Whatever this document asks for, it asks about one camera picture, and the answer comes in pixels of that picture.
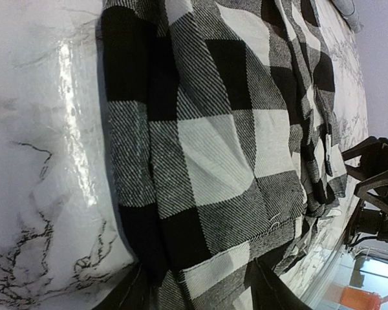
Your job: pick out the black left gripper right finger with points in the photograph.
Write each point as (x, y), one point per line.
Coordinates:
(269, 292)

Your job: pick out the aluminium front frame rail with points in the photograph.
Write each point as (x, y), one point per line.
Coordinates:
(311, 276)

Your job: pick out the black white plaid shirt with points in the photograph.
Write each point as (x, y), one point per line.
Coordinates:
(224, 141)

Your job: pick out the orange bottle in background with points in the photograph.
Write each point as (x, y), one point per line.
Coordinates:
(361, 300)

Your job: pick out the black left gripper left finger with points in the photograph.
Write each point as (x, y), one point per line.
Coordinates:
(134, 292)

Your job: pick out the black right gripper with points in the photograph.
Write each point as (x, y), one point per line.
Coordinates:
(370, 218)

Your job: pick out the folded grey shirt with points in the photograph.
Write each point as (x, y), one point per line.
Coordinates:
(349, 13)

